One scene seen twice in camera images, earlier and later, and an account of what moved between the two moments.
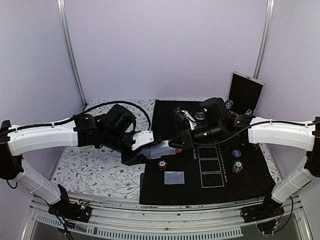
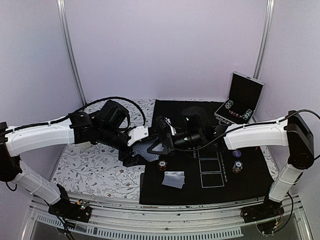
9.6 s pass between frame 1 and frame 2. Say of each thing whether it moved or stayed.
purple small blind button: stayed
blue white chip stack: stayed
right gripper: moved
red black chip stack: stayed
